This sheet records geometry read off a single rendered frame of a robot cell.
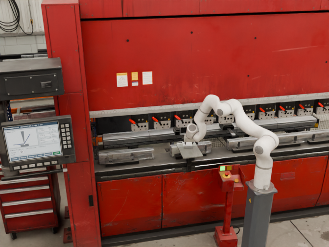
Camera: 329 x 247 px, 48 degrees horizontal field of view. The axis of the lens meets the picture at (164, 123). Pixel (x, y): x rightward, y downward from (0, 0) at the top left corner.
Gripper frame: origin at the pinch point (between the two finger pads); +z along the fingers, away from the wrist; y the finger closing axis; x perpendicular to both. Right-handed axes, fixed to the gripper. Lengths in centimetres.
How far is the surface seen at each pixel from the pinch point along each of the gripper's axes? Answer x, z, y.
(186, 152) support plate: 9.8, -0.3, 2.6
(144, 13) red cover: -72, -86, 37
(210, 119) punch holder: -19.7, -5.9, -20.7
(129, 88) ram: -33, -40, 51
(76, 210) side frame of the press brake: 54, 19, 101
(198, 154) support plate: 12.9, -2.8, -7.4
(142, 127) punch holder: -11.1, -11.1, 41.4
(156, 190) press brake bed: 35, 31, 30
